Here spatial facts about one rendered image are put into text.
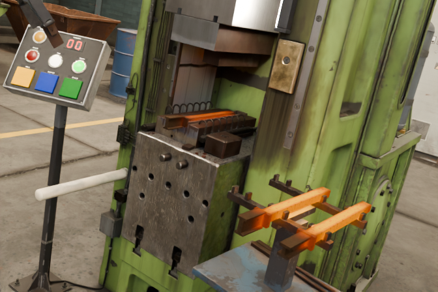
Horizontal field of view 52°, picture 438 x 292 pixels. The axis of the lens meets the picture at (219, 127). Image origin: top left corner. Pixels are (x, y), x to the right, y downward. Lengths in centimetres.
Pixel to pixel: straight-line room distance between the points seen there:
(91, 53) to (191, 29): 46
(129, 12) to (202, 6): 825
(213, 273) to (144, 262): 55
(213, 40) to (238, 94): 56
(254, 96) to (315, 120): 54
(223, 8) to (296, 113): 43
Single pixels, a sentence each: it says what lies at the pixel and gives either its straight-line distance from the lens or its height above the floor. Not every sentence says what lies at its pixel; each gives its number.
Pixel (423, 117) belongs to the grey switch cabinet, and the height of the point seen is 56.
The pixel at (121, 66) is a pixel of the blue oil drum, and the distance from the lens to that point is 626.
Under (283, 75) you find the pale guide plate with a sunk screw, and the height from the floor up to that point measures 124.
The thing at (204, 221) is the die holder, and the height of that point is 70.
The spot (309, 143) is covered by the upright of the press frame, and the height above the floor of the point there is 104.
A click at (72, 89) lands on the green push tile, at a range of 184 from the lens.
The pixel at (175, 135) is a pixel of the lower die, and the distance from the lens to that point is 170.
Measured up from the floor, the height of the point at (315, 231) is 96.
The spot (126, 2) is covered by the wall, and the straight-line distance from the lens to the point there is 992.
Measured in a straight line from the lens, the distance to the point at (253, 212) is 109.
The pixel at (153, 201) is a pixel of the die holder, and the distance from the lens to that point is 174.
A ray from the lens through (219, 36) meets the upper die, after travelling 158.
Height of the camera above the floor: 141
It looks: 14 degrees down
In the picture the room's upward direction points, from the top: 12 degrees clockwise
